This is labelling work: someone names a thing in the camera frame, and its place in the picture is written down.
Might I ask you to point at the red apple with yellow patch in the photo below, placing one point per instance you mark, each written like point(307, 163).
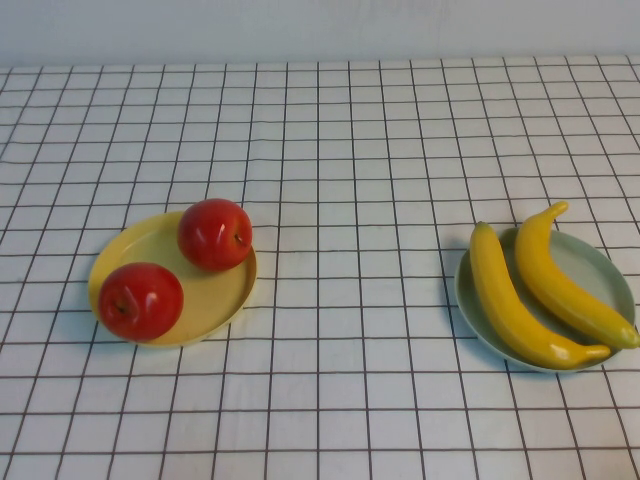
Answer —
point(215, 235)

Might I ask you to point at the yellow banana with long stem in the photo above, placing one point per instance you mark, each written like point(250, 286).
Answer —
point(500, 300)

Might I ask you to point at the yellow banana with green tip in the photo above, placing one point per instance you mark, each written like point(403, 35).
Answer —
point(555, 285)

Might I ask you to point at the yellow round plate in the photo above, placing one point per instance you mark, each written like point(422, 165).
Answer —
point(215, 300)

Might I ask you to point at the light blue round plate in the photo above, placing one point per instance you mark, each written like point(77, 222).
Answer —
point(580, 265)

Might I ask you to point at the white checked tablecloth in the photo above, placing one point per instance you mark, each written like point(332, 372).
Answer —
point(350, 125)

